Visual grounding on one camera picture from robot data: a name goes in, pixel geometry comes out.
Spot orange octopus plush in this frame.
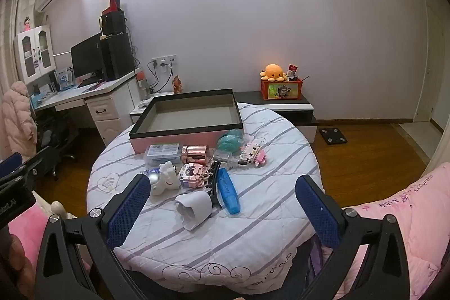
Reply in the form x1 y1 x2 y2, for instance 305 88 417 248
259 64 287 82

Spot striped white table cover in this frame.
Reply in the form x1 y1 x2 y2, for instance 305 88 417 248
86 102 322 294

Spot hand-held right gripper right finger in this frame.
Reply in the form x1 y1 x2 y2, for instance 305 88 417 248
294 174 412 300

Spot light curtain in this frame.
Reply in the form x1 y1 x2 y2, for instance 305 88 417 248
0 0 37 97

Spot clear plastic lidded box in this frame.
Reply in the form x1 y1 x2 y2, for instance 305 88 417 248
145 144 181 165

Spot teal round case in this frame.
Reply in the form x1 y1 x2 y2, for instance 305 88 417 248
216 129 245 153

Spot red pointed ornament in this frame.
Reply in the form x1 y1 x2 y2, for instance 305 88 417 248
102 0 123 15

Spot white side cabinet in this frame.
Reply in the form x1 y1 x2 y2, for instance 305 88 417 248
129 93 176 127

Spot blue white box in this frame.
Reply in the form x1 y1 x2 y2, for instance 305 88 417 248
56 67 76 91

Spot black computer tower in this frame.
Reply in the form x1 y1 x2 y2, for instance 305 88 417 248
99 33 136 81

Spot black power cable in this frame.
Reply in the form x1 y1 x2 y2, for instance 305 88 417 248
148 61 176 93

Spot red storage crate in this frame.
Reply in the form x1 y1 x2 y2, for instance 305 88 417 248
261 77 303 101

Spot white paper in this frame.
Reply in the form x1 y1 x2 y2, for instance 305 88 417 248
175 190 213 232

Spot blue tube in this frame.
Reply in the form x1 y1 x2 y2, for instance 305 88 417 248
215 167 241 215

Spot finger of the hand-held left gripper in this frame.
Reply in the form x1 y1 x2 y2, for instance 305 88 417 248
0 146 54 193
0 152 24 175

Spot pink white block figure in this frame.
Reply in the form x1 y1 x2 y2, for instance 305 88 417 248
240 141 268 167

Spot rose gold cylinder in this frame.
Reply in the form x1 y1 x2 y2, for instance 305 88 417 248
181 145 209 164

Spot small clear bottle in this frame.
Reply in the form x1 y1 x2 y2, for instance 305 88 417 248
213 150 245 170

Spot pink quilt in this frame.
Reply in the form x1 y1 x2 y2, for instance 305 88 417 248
330 162 450 300

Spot white wall outlet strip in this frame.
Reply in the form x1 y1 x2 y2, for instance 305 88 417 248
151 55 177 68

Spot large pink black box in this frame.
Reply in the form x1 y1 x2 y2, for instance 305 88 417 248
129 88 244 155

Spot black hair claw clip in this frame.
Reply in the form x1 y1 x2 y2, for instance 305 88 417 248
206 161 224 207

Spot clear bottle orange lid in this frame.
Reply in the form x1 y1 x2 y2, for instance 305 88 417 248
135 67 150 100

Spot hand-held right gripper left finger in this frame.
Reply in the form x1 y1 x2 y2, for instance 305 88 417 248
35 174 152 300

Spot black white tv stand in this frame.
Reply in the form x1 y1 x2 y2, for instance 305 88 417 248
234 91 319 127

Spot white plush toy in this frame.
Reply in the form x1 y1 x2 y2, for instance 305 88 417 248
33 191 76 221

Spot pink puffer jacket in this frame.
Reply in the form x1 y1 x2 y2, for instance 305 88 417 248
0 81 37 163

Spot black office chair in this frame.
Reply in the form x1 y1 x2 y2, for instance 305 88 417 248
33 107 80 181

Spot pink cushion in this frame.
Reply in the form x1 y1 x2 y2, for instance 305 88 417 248
7 205 88 272

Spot pastel block toy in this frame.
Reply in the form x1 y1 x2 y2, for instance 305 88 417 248
177 163 208 190

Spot white glass-door cabinet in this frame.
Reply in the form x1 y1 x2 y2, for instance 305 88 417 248
14 25 57 79

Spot black speaker box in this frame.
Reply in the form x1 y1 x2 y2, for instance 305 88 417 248
99 11 127 35

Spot white door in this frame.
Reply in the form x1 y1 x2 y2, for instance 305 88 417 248
413 0 447 125

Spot black bathroom scale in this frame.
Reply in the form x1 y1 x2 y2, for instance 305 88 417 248
318 127 348 145

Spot black computer monitor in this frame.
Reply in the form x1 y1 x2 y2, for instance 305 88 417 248
70 33 106 84

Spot white desk with drawers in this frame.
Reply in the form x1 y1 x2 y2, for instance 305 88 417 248
33 70 143 146

